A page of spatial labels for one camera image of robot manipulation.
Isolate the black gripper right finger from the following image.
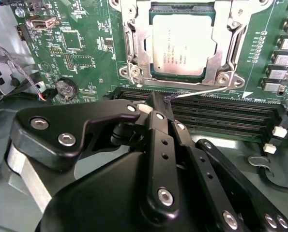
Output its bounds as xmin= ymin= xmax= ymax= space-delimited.
xmin=163 ymin=94 xmax=288 ymax=232

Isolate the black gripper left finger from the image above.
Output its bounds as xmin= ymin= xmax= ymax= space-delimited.
xmin=3 ymin=90 xmax=182 ymax=219

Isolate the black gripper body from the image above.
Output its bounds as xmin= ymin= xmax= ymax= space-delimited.
xmin=36 ymin=150 xmax=223 ymax=232

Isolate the silver CPU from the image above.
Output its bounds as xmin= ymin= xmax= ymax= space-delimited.
xmin=150 ymin=11 xmax=219 ymax=79

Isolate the wire locking lever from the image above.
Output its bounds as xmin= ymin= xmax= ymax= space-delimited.
xmin=167 ymin=86 xmax=231 ymax=100

